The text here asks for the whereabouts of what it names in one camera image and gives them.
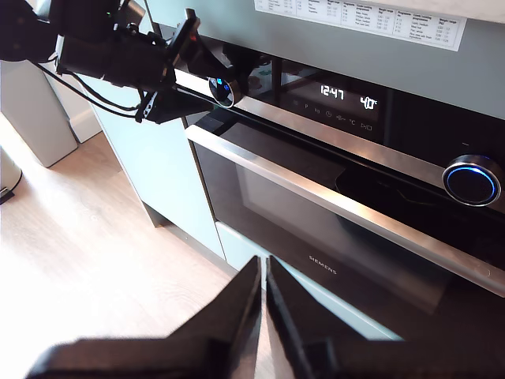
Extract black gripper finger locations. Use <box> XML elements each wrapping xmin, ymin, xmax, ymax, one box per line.
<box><xmin>266</xmin><ymin>256</ymin><xmax>395</xmax><ymax>379</ymax></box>
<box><xmin>179</xmin><ymin>33</ymin><xmax>234</xmax><ymax>79</ymax></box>
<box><xmin>151</xmin><ymin>88</ymin><xmax>216</xmax><ymax>124</ymax></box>
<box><xmin>129</xmin><ymin>256</ymin><xmax>263</xmax><ymax>379</ymax></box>

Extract round mode knob blue symbols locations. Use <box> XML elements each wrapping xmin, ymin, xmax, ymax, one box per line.
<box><xmin>208</xmin><ymin>76</ymin><xmax>236</xmax><ymax>108</ymax></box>

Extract black built-in oven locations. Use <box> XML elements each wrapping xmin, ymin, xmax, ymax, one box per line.
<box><xmin>155</xmin><ymin>22</ymin><xmax>505</xmax><ymax>379</ymax></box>

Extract oven digital display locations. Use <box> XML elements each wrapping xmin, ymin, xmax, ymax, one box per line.
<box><xmin>290</xmin><ymin>78</ymin><xmax>382</xmax><ymax>133</ymax></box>

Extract grey-green cabinet front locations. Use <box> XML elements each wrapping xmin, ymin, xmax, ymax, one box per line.
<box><xmin>80</xmin><ymin>74</ymin><xmax>226</xmax><ymax>261</ymax></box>

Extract white tall bin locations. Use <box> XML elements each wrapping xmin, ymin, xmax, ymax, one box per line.
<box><xmin>0</xmin><ymin>58</ymin><xmax>79</xmax><ymax>169</ymax></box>

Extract white printed label sticker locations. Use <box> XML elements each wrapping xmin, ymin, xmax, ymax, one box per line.
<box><xmin>254</xmin><ymin>0</ymin><xmax>467</xmax><ymax>51</ymax></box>

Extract white round pedal bin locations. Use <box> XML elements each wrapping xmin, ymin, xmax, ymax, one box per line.
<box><xmin>0</xmin><ymin>146</ymin><xmax>24</xmax><ymax>205</ymax></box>

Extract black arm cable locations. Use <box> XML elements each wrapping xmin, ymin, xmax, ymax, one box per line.
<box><xmin>37</xmin><ymin>61</ymin><xmax>143</xmax><ymax>118</ymax></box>

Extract steel oven door handle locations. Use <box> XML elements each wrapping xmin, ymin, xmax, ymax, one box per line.
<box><xmin>185</xmin><ymin>125</ymin><xmax>505</xmax><ymax>297</ymax></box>

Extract round knob blue ring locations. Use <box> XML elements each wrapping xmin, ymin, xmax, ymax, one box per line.
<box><xmin>441</xmin><ymin>154</ymin><xmax>504</xmax><ymax>207</ymax></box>

